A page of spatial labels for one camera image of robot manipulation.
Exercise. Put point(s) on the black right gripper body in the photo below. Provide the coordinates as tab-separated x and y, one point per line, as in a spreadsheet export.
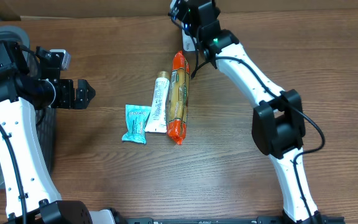
178	8

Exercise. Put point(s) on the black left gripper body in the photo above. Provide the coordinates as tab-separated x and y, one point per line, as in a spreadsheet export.
67	93

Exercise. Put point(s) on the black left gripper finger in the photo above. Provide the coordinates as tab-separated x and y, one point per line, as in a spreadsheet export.
84	87
83	98

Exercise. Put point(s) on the teal snack packet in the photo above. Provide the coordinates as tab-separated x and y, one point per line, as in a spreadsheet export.
136	118

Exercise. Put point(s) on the white tube with gold cap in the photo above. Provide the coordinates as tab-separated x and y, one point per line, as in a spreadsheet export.
156	122

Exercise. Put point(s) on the orange spaghetti packet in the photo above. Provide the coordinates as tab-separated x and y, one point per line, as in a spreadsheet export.
178	99

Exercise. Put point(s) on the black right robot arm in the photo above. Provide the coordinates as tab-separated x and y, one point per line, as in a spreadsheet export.
278	123

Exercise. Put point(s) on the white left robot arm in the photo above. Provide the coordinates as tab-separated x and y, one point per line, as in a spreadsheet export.
31	195

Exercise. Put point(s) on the white barcode scanner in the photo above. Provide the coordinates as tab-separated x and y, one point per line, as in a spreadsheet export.
188	41

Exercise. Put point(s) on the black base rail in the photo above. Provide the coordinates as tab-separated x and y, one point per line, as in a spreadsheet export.
228	221

